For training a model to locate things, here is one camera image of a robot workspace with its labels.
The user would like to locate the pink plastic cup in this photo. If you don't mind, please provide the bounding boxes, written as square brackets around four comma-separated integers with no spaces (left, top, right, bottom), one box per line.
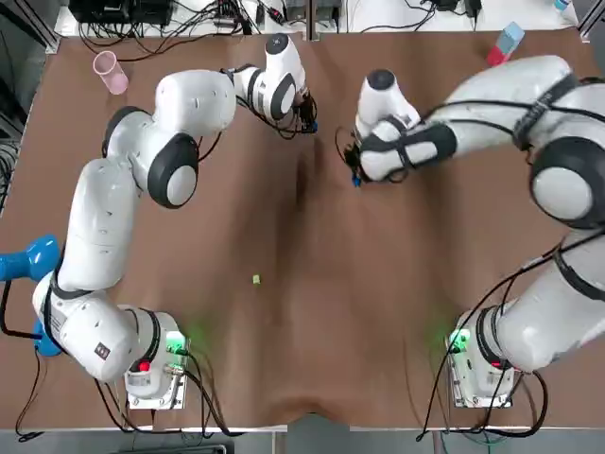
[92,50,130,96]

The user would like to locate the large red cube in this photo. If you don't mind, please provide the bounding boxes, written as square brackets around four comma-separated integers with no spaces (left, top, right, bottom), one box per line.
[486,44,515,66]

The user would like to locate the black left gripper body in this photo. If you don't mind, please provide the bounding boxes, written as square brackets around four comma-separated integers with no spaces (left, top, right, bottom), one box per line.
[293,88,318,131]

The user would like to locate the aluminium frame post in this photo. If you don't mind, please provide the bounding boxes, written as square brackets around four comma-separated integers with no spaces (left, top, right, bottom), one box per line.
[304,0,320,42]
[44,13,63,54]
[577,0,605,44]

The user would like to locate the tangled black cable bundle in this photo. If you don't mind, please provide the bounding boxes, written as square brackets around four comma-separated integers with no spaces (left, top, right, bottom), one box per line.
[210,0,254,32]

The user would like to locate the blue desk lamp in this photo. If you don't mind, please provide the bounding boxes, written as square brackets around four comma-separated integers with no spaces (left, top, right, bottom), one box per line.
[0,235,66,358]

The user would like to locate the flat black electronics box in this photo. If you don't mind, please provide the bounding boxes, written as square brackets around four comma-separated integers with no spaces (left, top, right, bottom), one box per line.
[75,0,172,26]

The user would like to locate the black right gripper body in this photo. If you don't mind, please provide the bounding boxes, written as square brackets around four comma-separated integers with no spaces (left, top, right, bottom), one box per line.
[347,140,365,180]

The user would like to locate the large light blue cube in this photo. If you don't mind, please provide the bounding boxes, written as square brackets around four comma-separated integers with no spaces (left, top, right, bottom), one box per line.
[494,21,527,54]

